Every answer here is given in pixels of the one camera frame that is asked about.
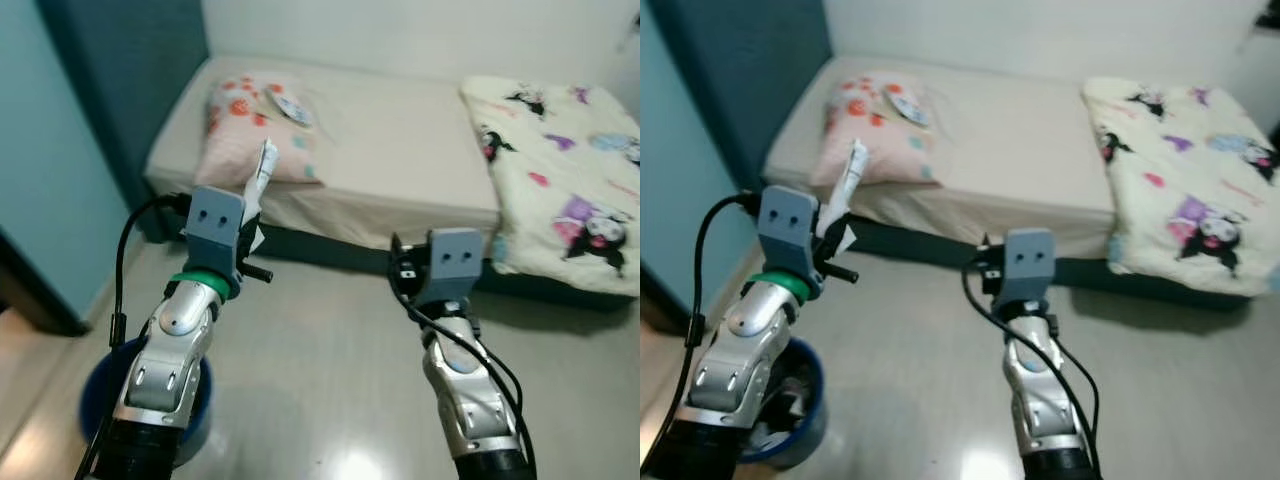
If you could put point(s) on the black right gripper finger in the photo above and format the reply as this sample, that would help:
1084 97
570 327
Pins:
985 244
397 244

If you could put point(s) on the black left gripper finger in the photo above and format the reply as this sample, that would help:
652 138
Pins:
248 218
825 225

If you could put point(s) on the white booklet with blue print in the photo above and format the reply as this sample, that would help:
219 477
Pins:
292 110
908 106

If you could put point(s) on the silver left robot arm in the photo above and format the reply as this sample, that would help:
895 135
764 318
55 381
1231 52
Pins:
740 350
165 360

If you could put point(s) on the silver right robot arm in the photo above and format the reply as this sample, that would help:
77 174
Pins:
1040 400
470 400

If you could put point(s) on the pink pillow with orange print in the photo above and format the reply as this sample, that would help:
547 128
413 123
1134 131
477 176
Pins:
235 150
850 150

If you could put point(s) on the crumpled rubbish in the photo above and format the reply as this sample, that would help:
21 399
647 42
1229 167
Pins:
795 395

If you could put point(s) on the dark teal headboard panel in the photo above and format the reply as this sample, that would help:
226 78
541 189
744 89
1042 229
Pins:
120 100
750 90

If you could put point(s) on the blue rubbish bin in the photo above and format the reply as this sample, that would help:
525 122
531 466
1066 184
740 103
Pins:
95 400
815 430

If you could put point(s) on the dark furniture base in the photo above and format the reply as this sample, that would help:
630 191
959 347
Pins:
660 305
40 300

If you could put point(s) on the cream cartoon print duvet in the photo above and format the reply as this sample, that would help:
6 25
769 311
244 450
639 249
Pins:
530 130
1160 135

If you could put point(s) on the dark teal bed frame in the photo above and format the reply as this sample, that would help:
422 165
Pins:
960 255
340 250

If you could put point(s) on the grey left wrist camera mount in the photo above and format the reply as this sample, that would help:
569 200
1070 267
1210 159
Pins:
785 225
213 225

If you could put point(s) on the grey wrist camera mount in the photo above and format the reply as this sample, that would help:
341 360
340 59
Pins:
785 225
455 262
213 225
1028 262

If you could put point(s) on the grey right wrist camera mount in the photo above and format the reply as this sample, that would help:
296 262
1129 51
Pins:
1028 262
455 262

